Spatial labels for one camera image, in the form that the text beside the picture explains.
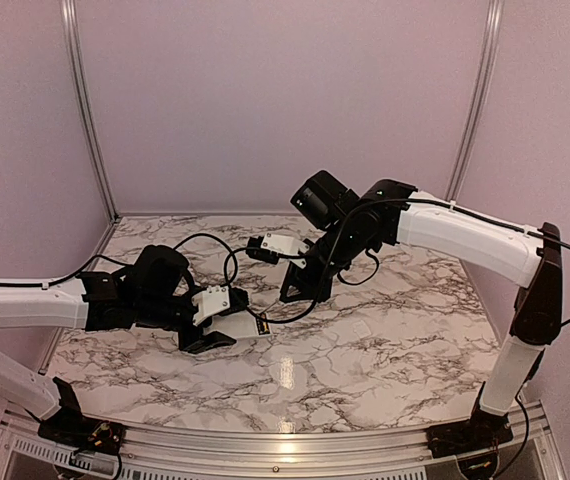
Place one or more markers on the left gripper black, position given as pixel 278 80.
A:
pixel 198 342

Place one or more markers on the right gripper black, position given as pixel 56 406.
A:
pixel 302 282

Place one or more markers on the white remote control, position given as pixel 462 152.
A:
pixel 239 326

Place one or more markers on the white battery cover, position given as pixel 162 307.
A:
pixel 361 329

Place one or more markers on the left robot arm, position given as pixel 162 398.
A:
pixel 157 291

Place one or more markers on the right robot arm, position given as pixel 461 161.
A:
pixel 391 213

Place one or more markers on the battery in remote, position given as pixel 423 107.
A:
pixel 263 327

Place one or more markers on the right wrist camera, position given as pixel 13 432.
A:
pixel 271 247

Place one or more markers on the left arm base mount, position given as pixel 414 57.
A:
pixel 84 433

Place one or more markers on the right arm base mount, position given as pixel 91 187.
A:
pixel 475 433

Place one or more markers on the right aluminium frame post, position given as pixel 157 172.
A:
pixel 480 91

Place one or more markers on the aluminium frame post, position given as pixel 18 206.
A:
pixel 480 91
pixel 74 50

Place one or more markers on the front aluminium rail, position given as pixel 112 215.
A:
pixel 151 452

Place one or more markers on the left aluminium frame post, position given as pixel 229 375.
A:
pixel 74 50

